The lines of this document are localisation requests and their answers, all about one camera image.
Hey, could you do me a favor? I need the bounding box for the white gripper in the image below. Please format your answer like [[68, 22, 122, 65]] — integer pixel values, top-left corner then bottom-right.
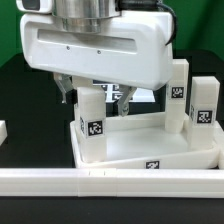
[[16, 0, 174, 117]]

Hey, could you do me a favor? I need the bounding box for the white desk top tray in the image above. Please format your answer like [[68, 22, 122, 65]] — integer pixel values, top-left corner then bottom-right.
[[70, 112, 221, 169]]

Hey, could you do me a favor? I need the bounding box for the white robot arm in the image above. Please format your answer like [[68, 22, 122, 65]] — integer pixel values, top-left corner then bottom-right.
[[15, 0, 178, 116]]

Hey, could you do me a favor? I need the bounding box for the white block left edge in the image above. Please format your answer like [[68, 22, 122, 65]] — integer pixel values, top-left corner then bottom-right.
[[0, 120, 7, 146]]

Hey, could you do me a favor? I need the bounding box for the white marker base plate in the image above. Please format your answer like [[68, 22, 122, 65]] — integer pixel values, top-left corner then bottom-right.
[[101, 83, 155, 103]]

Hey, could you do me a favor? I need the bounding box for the white front rail fence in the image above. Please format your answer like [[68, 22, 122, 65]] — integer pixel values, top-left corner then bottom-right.
[[0, 168, 224, 198]]

